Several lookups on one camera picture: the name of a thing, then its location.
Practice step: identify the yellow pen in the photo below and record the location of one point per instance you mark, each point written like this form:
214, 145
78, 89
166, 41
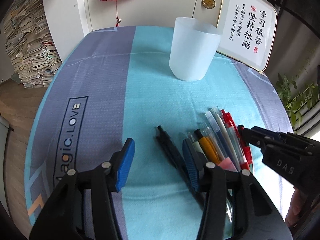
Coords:
207, 147

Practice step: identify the green potted plant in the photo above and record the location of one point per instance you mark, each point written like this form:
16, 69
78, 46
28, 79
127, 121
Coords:
294, 99

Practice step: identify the right hand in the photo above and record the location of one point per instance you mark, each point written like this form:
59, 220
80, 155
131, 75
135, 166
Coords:
297, 201

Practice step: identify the stack of books and papers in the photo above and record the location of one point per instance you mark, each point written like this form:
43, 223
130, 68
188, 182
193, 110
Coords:
29, 43

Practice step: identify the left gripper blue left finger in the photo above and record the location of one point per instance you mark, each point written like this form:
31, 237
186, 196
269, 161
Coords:
123, 163

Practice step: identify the dark blue pen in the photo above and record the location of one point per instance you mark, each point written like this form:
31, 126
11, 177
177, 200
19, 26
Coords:
220, 138

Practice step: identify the red gel pen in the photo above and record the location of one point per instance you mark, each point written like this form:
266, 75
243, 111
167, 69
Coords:
233, 134

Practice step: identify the pink green eraser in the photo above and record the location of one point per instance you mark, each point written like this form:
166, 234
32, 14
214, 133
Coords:
228, 165

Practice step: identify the framed calligraphy picture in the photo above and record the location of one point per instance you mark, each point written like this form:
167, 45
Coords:
248, 28

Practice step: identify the black pen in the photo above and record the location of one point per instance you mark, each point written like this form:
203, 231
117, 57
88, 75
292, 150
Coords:
177, 161

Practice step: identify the pale green pen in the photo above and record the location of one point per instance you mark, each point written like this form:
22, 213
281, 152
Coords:
197, 147

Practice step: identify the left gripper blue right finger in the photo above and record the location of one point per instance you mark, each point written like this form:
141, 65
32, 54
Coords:
193, 164

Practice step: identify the translucent white pen cup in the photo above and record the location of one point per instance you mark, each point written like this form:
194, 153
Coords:
193, 47

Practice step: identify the clear white pen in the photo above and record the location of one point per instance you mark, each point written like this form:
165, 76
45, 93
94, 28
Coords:
209, 134

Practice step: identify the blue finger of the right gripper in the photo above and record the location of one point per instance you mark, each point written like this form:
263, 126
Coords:
253, 138
266, 132

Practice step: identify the blue grey striped tablecloth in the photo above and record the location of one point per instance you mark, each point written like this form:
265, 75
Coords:
117, 84

